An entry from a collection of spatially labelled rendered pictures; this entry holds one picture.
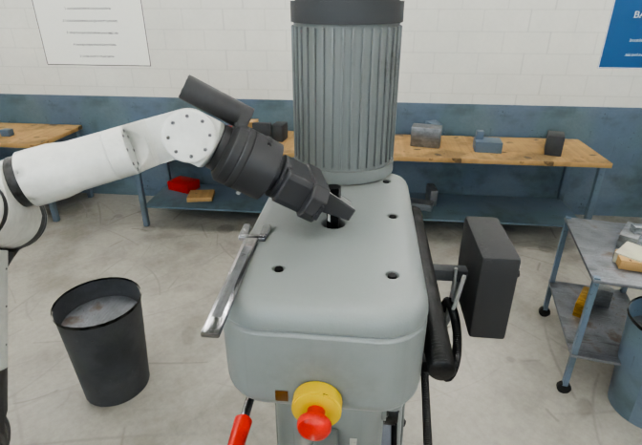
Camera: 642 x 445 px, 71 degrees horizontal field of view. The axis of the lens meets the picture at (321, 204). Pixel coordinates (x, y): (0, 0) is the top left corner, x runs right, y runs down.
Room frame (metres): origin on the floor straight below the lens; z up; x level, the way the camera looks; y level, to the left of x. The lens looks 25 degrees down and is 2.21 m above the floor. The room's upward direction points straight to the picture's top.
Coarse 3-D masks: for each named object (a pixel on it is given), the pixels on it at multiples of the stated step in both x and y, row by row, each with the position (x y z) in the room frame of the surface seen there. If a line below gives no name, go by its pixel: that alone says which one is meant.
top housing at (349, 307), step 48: (384, 192) 0.74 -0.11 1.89; (288, 240) 0.57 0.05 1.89; (336, 240) 0.57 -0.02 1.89; (384, 240) 0.57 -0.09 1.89; (240, 288) 0.45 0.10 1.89; (288, 288) 0.45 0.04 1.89; (336, 288) 0.45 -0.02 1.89; (384, 288) 0.45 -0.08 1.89; (240, 336) 0.42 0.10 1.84; (288, 336) 0.41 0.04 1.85; (336, 336) 0.41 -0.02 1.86; (384, 336) 0.40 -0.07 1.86; (240, 384) 0.42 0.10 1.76; (288, 384) 0.41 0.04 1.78; (336, 384) 0.40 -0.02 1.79; (384, 384) 0.40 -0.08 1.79
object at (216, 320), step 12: (264, 228) 0.59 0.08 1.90; (240, 240) 0.57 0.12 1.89; (252, 240) 0.56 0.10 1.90; (264, 240) 0.56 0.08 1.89; (240, 252) 0.52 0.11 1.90; (252, 252) 0.52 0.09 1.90; (240, 264) 0.49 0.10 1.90; (228, 276) 0.47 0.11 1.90; (240, 276) 0.47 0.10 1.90; (228, 288) 0.44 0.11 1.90; (216, 300) 0.42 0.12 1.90; (228, 300) 0.42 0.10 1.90; (216, 312) 0.39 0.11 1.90; (228, 312) 0.40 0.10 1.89; (204, 324) 0.38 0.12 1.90; (216, 324) 0.38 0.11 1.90; (204, 336) 0.36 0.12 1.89; (216, 336) 0.36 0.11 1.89
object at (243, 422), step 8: (248, 400) 0.45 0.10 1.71; (248, 408) 0.44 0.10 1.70; (240, 416) 0.42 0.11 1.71; (248, 416) 0.42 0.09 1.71; (240, 424) 0.41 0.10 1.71; (248, 424) 0.41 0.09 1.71; (232, 432) 0.40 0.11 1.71; (240, 432) 0.40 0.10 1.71; (248, 432) 0.41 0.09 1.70; (232, 440) 0.38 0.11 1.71; (240, 440) 0.39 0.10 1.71
